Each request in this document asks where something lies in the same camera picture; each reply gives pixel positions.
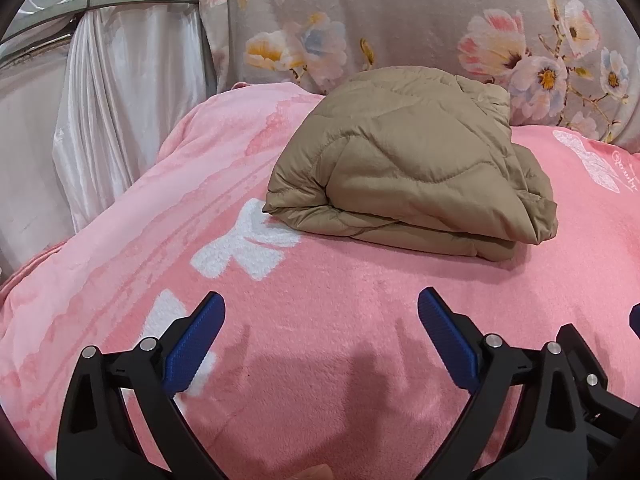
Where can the white satin curtain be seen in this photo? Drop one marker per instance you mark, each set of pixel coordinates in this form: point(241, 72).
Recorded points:
point(125, 110)

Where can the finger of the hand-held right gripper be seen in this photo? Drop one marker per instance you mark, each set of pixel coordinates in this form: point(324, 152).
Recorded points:
point(590, 365)
point(636, 319)

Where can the grey floral sheet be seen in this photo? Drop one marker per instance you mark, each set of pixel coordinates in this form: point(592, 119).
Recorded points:
point(400, 15)

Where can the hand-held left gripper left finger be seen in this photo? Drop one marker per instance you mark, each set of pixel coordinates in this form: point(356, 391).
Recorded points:
point(195, 345)

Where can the khaki quilted jacket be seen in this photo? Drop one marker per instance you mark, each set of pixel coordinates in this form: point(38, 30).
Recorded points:
point(410, 170)

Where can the pink bow-print blanket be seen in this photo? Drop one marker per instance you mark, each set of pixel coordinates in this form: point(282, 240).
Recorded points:
point(325, 320)

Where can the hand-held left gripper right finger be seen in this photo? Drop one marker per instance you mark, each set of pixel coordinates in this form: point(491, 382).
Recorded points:
point(447, 345)

